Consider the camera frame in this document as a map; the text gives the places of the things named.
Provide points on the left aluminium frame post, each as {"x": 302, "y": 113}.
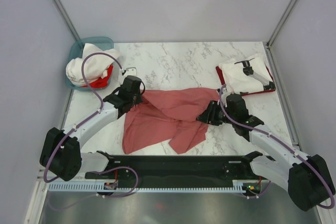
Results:
{"x": 66, "y": 18}

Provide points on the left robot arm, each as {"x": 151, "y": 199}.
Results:
{"x": 61, "y": 153}

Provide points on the crumpled red t-shirt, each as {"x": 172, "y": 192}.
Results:
{"x": 102, "y": 81}

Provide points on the crumpled white t-shirt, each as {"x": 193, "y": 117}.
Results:
{"x": 94, "y": 66}

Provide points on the right aluminium frame post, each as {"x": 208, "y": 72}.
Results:
{"x": 284, "y": 17}

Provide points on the folded red t-shirt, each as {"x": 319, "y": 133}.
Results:
{"x": 272, "y": 89}

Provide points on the folded white printed t-shirt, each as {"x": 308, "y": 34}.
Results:
{"x": 248, "y": 75}

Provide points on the aluminium front rail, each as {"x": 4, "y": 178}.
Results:
{"x": 40, "y": 175}

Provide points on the white slotted cable duct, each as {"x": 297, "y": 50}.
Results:
{"x": 103, "y": 187}

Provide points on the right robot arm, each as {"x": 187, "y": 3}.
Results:
{"x": 305, "y": 178}

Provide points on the salmon pink t-shirt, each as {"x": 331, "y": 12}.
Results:
{"x": 168, "y": 116}

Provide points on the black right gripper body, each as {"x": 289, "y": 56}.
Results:
{"x": 217, "y": 117}

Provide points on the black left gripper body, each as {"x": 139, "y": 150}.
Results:
{"x": 137, "y": 99}

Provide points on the aluminium frame post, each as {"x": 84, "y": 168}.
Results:
{"x": 66, "y": 18}
{"x": 284, "y": 17}

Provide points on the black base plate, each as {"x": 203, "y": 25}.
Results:
{"x": 182, "y": 170}

